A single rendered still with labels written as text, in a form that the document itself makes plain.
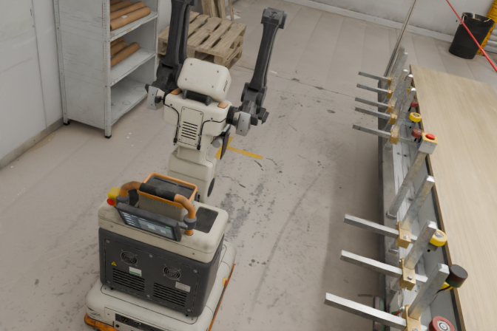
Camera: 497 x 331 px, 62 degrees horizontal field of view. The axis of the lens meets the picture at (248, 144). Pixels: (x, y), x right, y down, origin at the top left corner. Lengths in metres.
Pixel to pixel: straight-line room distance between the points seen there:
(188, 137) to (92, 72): 1.79
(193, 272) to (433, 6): 8.13
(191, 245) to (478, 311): 1.14
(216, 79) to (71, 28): 1.89
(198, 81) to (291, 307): 1.51
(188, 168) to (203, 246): 0.45
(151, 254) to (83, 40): 2.02
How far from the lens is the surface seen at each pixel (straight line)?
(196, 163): 2.02
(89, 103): 3.69
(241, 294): 2.65
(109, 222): 1.90
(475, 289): 1.95
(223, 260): 2.42
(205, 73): 1.83
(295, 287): 2.77
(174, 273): 1.95
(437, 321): 1.74
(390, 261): 2.15
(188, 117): 1.84
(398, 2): 9.23
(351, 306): 1.67
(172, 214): 1.81
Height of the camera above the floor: 2.11
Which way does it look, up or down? 33 degrees down
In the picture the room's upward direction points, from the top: 12 degrees clockwise
